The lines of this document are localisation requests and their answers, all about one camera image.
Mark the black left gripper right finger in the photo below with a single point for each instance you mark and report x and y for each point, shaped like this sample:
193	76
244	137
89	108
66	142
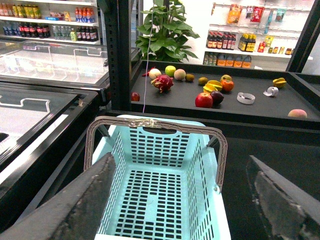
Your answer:
287	212

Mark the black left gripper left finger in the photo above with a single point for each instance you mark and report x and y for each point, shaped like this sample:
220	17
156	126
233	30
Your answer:
72	214

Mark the light blue plastic basket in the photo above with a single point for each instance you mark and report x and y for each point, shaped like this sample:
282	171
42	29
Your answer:
164	185

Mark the pale pink peach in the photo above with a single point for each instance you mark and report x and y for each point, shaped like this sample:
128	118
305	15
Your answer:
298	113

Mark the glass top freezer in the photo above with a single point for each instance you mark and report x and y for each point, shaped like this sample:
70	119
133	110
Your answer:
49	94

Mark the black display tray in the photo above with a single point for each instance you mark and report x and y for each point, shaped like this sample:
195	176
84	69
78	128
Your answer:
246	103

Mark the yellow star fruit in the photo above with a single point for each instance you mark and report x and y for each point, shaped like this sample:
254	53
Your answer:
212	85
279	82

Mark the small red apple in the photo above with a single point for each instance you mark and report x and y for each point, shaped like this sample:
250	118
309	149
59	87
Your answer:
135	97

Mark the dark purple plum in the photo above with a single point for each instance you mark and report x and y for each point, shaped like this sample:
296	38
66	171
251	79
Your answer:
217	97

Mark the orange persimmon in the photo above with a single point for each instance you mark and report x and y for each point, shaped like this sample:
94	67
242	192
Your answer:
227	85

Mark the large red apple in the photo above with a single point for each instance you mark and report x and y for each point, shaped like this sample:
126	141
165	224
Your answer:
204	100

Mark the red chili pepper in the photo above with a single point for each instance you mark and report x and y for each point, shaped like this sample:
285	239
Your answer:
146	74

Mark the olive green fruit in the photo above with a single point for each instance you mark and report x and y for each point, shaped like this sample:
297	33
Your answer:
203	81

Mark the pink dragon fruit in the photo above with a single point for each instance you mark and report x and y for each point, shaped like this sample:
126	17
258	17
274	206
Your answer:
163	83

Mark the white onion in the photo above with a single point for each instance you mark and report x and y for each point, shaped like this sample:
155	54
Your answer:
154	73

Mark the brown kiwi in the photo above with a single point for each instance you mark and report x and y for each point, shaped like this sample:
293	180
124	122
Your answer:
189	77

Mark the green apple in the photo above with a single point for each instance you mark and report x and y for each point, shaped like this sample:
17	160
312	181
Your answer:
170	70

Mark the beige peach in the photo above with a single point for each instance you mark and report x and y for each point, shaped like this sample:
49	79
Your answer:
179	74

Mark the sauce bottle shelf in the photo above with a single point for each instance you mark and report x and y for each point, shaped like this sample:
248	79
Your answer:
256	34

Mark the drinks shelf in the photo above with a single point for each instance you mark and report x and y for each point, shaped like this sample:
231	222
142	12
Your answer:
73	21

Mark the green potted plant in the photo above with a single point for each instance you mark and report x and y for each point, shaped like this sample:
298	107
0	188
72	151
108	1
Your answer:
164	33

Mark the black metal pillar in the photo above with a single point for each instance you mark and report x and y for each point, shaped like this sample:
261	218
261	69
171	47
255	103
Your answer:
116	17

